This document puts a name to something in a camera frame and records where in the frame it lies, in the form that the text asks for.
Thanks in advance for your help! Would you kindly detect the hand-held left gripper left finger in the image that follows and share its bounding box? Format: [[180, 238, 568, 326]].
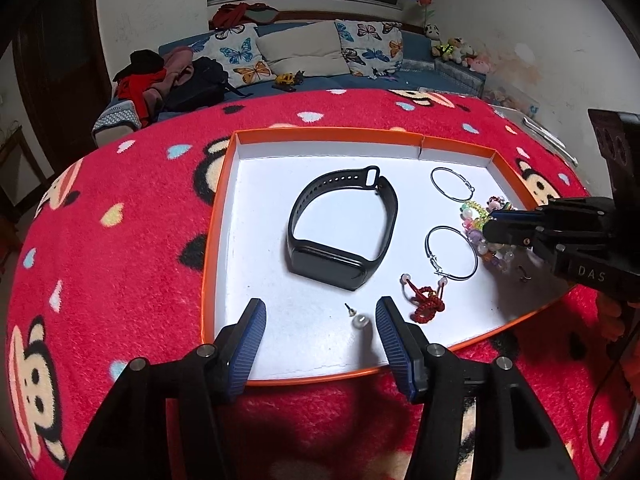
[[65, 298, 267, 480]]

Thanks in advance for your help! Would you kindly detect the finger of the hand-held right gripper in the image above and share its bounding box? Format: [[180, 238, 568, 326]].
[[482, 217, 547, 252], [490, 207, 549, 224]]

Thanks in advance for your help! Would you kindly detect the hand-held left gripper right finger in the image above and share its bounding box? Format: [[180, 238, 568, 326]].
[[375, 296, 582, 480]]

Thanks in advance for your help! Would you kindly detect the pastel bead bracelet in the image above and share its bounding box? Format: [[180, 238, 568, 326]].
[[459, 195, 517, 274]]

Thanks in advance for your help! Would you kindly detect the pearl stud earring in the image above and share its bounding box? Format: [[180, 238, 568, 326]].
[[344, 302, 370, 331]]

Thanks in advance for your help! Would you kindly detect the orange shallow cardboard box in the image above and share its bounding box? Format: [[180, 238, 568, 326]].
[[201, 129, 572, 387]]

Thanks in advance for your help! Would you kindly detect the red knotted cord bracelet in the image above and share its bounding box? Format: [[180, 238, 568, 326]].
[[399, 273, 449, 324]]

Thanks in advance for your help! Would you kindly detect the silver hoop earring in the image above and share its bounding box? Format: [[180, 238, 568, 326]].
[[424, 225, 480, 281], [430, 167, 476, 203]]

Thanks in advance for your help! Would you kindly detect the black smartwatch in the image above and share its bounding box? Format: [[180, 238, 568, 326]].
[[286, 165, 400, 292]]

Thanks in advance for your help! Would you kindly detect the person's right hand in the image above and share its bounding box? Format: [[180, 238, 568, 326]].
[[597, 291, 627, 357]]

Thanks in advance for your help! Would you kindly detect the red cartoon monkey blanket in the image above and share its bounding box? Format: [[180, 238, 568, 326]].
[[5, 88, 632, 480]]

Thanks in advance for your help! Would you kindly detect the row of plush toys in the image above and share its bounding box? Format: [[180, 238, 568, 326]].
[[424, 21, 493, 75]]

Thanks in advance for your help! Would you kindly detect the butterfly print pillow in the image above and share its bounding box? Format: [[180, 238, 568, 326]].
[[334, 19, 405, 78], [204, 24, 277, 86]]

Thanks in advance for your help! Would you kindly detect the blue sofa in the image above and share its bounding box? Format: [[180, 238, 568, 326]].
[[92, 20, 488, 137]]

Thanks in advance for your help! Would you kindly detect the yellow toy car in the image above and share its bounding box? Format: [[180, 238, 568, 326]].
[[274, 71, 307, 90]]

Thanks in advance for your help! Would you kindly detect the black backpack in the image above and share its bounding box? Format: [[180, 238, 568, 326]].
[[164, 56, 254, 112]]

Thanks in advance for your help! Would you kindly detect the grey plain pillow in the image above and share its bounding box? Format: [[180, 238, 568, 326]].
[[255, 21, 351, 80]]

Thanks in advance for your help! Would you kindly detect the pile of clothes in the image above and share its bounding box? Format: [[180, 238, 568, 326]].
[[112, 46, 197, 128]]

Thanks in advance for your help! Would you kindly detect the red cloth on windowsill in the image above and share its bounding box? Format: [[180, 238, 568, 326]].
[[209, 2, 280, 30]]

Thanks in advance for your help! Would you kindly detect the dark wooden door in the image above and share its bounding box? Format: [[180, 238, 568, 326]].
[[12, 0, 114, 162]]

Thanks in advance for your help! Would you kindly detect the black cable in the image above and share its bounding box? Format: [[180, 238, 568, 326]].
[[588, 350, 632, 463]]

